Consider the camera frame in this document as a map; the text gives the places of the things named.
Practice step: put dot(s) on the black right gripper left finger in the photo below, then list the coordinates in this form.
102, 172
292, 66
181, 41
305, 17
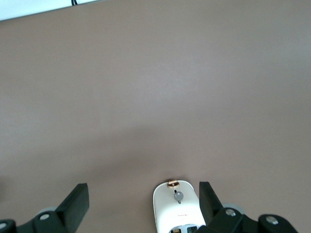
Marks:
70, 208

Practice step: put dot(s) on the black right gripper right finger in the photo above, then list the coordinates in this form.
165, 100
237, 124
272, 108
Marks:
213, 208

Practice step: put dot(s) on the cream white toaster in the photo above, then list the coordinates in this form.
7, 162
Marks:
170, 208

